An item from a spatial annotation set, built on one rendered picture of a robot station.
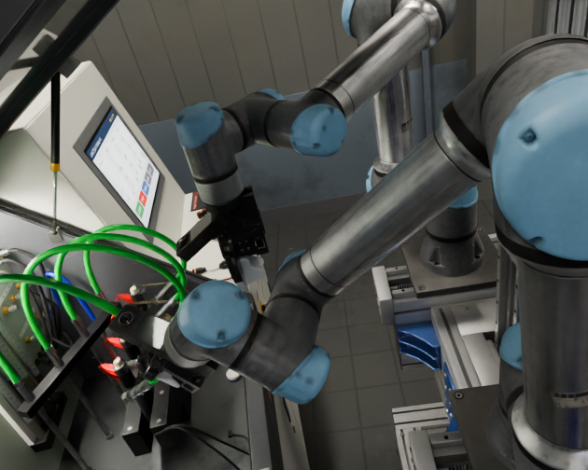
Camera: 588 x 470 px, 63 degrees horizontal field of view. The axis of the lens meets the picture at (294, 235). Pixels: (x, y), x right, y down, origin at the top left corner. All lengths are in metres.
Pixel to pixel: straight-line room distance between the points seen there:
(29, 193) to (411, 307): 0.96
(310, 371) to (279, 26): 2.63
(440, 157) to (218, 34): 2.64
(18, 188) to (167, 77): 2.04
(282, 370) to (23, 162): 0.86
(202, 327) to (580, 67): 0.41
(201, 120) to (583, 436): 0.61
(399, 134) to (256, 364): 0.70
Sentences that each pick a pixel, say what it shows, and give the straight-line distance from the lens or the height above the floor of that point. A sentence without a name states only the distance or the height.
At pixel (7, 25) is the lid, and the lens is 0.40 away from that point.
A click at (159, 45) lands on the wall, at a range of 3.18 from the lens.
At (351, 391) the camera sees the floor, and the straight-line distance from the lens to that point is 2.30.
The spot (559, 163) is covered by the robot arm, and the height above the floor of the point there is 1.64.
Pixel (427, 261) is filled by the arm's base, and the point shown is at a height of 1.06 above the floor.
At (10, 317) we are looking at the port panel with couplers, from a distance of 1.32.
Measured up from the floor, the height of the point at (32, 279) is 1.43.
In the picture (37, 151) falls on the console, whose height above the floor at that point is 1.49.
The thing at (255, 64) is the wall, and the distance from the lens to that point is 3.11.
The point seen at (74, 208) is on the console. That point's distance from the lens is 1.28.
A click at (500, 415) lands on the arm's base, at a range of 0.85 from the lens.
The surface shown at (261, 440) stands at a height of 0.95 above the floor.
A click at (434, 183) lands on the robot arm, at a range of 0.53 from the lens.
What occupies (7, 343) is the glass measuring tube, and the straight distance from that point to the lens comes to 1.26.
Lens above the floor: 1.81
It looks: 33 degrees down
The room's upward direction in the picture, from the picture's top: 14 degrees counter-clockwise
